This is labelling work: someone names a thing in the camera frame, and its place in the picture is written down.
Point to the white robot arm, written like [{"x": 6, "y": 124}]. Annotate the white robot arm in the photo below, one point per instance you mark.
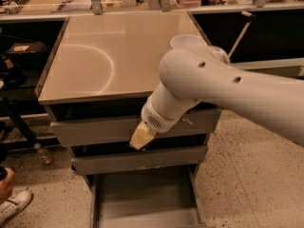
[{"x": 190, "y": 75}]

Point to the white ceramic bowl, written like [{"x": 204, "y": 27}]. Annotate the white ceramic bowl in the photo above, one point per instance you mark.
[{"x": 187, "y": 41}]

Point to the open bottom grey drawer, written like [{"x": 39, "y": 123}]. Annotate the open bottom grey drawer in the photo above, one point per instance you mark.
[{"x": 154, "y": 198}]

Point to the clear plastic bottle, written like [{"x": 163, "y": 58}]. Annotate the clear plastic bottle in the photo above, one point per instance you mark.
[{"x": 43, "y": 154}]

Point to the middle grey drawer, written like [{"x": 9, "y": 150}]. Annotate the middle grey drawer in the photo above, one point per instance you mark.
[{"x": 139, "y": 160}]

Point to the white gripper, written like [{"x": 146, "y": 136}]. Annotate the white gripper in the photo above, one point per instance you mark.
[{"x": 153, "y": 118}]

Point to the grey drawer cabinet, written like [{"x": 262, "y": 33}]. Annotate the grey drawer cabinet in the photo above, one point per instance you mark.
[{"x": 106, "y": 66}]

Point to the black tripod stand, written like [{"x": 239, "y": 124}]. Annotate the black tripod stand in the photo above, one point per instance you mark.
[{"x": 15, "y": 117}]

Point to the top grey drawer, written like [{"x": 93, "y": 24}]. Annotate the top grey drawer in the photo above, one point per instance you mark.
[{"x": 120, "y": 129}]

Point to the black bag with tag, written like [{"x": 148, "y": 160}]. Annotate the black bag with tag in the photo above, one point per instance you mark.
[{"x": 28, "y": 53}]

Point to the white shoe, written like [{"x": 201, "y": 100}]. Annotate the white shoe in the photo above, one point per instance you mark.
[{"x": 15, "y": 205}]

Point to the dark chocolate rxbar wrapper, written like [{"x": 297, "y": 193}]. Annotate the dark chocolate rxbar wrapper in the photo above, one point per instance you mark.
[{"x": 145, "y": 148}]

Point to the person hand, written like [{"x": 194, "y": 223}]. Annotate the person hand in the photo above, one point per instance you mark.
[{"x": 6, "y": 185}]

